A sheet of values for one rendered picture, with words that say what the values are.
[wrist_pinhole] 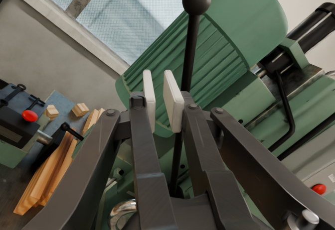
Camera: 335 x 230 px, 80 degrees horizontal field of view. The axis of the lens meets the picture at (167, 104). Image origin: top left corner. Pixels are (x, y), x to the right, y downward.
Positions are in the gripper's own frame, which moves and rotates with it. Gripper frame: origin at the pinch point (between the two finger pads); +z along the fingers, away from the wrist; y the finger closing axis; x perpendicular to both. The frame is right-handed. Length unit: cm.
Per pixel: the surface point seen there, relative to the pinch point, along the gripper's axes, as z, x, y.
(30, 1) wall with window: 148, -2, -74
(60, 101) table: 52, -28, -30
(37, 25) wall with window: 155, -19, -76
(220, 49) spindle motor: 15.9, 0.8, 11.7
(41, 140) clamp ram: 25.9, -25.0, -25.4
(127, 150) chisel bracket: 24.5, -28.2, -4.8
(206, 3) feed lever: 8.4, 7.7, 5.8
